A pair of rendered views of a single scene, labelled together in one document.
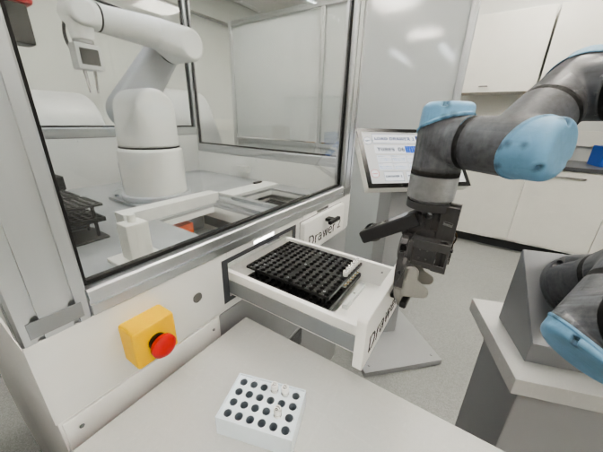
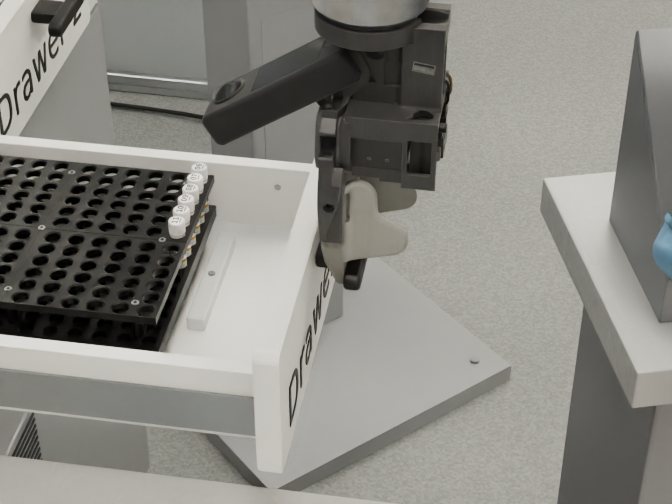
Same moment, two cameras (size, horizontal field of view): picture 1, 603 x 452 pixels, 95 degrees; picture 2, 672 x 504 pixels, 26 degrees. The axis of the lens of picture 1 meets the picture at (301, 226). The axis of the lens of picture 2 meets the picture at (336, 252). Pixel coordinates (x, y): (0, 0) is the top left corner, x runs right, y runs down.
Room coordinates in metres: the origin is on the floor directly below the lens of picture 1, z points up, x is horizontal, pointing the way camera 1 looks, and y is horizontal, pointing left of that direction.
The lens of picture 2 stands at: (-0.29, 0.13, 1.55)
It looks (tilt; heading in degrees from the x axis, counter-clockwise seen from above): 38 degrees down; 337
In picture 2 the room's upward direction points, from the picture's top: straight up
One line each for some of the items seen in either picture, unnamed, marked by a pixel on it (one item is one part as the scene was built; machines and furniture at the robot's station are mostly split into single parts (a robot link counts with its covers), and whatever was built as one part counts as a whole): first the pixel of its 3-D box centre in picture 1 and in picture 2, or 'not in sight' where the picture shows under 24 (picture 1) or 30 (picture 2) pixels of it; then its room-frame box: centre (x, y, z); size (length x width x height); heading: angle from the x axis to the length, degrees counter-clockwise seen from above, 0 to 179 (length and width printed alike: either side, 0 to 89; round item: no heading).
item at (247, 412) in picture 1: (263, 411); not in sight; (0.31, 0.05, 0.78); 0.12 x 0.08 x 0.04; 76
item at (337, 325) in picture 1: (301, 275); (36, 265); (0.60, 0.00, 0.86); 0.40 x 0.26 x 0.06; 57
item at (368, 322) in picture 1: (385, 302); (306, 283); (0.49, -0.18, 0.87); 0.29 x 0.02 x 0.11; 147
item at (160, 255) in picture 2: (343, 278); (174, 244); (0.54, -0.10, 0.90); 0.18 x 0.02 x 0.01; 147
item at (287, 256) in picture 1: (304, 275); (46, 261); (0.59, -0.01, 0.87); 0.22 x 0.18 x 0.06; 57
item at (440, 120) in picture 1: (443, 140); not in sight; (0.46, -0.22, 1.20); 0.09 x 0.08 x 0.11; 27
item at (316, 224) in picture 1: (324, 226); (30, 40); (0.92, -0.08, 0.87); 0.29 x 0.02 x 0.11; 147
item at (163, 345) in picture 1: (161, 343); not in sight; (0.35, 0.22, 0.88); 0.04 x 0.03 x 0.04; 147
